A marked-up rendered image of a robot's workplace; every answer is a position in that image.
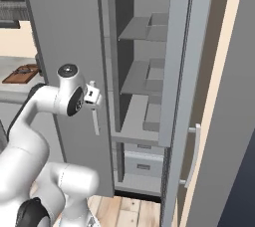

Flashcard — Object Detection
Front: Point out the black extractor hood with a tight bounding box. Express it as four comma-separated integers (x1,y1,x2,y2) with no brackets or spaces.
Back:
0,20,21,30

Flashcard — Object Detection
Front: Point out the pale fridge drawer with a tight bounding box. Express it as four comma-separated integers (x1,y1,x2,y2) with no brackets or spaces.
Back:
124,142,165,152
124,150,164,177

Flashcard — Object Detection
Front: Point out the grey fridge door with bins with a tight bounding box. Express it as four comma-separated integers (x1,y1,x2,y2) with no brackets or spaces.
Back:
158,0,217,227

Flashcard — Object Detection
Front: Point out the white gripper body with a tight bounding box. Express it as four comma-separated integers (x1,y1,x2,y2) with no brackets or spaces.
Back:
93,87,104,108

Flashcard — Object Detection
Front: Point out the grey fridge door bin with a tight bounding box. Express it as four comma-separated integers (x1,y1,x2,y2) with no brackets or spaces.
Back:
144,58,166,94
141,103,163,132

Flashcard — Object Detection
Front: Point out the grey tall cupboard panel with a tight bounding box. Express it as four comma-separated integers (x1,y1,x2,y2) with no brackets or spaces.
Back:
172,0,255,227

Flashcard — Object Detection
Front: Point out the brown wooden cutting board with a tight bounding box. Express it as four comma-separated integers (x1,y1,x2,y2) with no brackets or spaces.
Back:
1,64,42,85

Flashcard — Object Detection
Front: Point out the grey fridge shelf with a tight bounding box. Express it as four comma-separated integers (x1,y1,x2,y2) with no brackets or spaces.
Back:
112,95,161,144
118,16,151,42
120,60,150,96

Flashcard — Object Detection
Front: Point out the dark grey fish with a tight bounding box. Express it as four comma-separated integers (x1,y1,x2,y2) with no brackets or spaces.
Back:
12,66,34,75

